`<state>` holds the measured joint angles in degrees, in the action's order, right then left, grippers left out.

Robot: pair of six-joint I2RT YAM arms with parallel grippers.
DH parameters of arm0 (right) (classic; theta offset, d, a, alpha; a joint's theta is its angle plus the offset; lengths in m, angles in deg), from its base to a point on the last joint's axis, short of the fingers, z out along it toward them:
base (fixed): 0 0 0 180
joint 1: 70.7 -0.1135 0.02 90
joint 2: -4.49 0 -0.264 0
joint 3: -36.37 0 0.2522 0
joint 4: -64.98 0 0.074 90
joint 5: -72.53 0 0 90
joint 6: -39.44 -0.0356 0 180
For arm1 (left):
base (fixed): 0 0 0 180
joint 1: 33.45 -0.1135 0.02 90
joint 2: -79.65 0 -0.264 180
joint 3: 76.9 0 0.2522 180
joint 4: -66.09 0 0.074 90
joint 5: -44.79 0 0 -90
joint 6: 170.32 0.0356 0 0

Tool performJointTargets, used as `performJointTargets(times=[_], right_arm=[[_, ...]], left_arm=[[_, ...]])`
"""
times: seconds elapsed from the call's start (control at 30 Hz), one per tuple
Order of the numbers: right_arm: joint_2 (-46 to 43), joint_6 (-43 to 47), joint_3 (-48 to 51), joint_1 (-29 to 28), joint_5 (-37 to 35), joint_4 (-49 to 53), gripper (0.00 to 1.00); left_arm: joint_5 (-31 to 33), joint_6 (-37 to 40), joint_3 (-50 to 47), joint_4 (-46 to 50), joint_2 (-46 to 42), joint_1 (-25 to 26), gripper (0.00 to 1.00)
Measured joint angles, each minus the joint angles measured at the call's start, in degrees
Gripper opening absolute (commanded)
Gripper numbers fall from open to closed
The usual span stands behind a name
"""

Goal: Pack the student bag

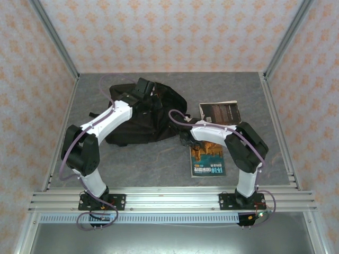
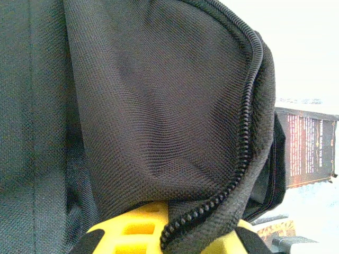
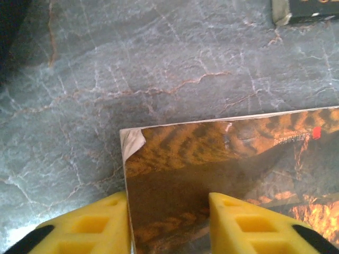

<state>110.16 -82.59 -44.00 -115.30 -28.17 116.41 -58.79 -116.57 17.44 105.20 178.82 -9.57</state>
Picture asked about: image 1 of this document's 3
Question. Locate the teal cave cover book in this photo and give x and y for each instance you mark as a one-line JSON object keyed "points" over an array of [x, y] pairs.
{"points": [[209, 164]]}

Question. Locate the black backpack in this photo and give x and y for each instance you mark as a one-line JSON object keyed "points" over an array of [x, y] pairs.
{"points": [[148, 129]]}

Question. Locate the black paperback book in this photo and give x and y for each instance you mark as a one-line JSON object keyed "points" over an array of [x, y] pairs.
{"points": [[222, 112]]}

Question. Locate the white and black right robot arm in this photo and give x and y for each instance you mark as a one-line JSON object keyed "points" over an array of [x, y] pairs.
{"points": [[212, 131]]}

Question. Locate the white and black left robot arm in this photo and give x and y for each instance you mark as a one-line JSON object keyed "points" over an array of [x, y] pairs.
{"points": [[111, 119]]}

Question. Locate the grey metal lower shelf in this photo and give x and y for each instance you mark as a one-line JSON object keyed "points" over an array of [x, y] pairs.
{"points": [[172, 238]]}

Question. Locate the aluminium mounting rail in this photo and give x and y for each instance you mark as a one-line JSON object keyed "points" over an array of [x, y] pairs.
{"points": [[172, 197]]}

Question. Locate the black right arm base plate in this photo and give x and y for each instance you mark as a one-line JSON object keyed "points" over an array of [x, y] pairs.
{"points": [[225, 201]]}

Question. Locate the aluminium side rail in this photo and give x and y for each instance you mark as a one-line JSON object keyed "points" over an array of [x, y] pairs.
{"points": [[62, 127], [278, 127]]}

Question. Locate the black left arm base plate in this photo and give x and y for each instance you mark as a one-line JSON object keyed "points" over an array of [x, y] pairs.
{"points": [[119, 202]]}

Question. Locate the black controller bracket with lights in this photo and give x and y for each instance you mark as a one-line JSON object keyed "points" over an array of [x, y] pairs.
{"points": [[249, 219]]}

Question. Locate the aluminium frame post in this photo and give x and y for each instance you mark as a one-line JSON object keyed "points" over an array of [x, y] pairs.
{"points": [[53, 34], [288, 34]]}

